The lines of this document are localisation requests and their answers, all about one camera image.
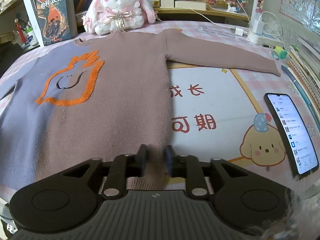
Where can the white charger plug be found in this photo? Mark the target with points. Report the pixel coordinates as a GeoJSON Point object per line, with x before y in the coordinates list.
{"type": "Point", "coordinates": [258, 25]}

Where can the pink checkered cartoon table mat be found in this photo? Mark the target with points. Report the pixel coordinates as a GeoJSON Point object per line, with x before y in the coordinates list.
{"type": "Point", "coordinates": [221, 113]}

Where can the white power strip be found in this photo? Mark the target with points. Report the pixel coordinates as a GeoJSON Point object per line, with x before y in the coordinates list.
{"type": "Point", "coordinates": [263, 39]}

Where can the alphabet wall poster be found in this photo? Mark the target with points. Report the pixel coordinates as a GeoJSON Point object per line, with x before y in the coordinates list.
{"type": "Point", "coordinates": [305, 12]}

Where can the flat cream box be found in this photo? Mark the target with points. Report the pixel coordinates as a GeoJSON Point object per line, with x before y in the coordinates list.
{"type": "Point", "coordinates": [195, 5]}

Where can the green yellow eraser toy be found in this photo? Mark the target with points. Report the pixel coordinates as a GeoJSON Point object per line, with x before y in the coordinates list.
{"type": "Point", "coordinates": [279, 53]}

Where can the blue pen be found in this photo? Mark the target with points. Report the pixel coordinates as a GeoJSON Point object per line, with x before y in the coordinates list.
{"type": "Point", "coordinates": [302, 92]}

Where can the white bookshelf frame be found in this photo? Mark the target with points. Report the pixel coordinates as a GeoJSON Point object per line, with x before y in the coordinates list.
{"type": "Point", "coordinates": [32, 15]}

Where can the purple and mauve knit sweater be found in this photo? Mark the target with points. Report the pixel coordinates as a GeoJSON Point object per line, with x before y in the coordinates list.
{"type": "Point", "coordinates": [101, 98]}

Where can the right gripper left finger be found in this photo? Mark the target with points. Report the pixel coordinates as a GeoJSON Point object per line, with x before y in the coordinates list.
{"type": "Point", "coordinates": [122, 168]}

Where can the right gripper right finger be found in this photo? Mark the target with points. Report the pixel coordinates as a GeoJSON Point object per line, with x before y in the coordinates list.
{"type": "Point", "coordinates": [192, 170]}

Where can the white pink plush bunny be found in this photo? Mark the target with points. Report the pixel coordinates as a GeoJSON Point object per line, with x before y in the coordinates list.
{"type": "Point", "coordinates": [105, 16]}

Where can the stack of notebooks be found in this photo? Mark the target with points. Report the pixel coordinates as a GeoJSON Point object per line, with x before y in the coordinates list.
{"type": "Point", "coordinates": [304, 61]}

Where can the Harry Potter book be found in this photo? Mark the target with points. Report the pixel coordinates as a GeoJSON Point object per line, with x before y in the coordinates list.
{"type": "Point", "coordinates": [56, 19]}

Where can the black smartphone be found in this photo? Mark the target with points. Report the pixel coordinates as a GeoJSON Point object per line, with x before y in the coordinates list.
{"type": "Point", "coordinates": [294, 134]}

